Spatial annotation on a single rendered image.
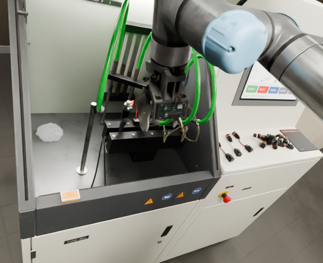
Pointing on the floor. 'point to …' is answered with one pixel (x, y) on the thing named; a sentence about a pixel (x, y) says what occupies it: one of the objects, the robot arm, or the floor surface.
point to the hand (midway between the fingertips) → (158, 123)
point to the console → (224, 226)
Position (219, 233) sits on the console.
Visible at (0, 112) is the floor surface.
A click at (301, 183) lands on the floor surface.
